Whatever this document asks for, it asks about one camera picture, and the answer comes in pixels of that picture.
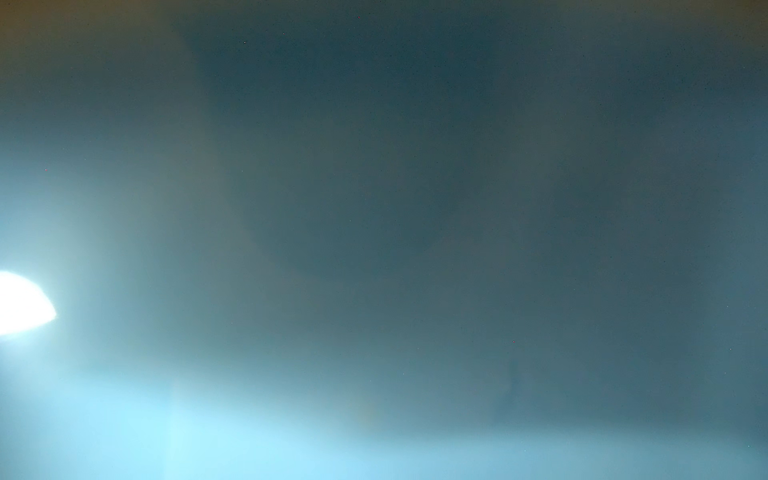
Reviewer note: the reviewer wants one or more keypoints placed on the blue textured mug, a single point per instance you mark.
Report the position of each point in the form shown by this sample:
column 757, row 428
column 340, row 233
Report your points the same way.
column 383, row 239

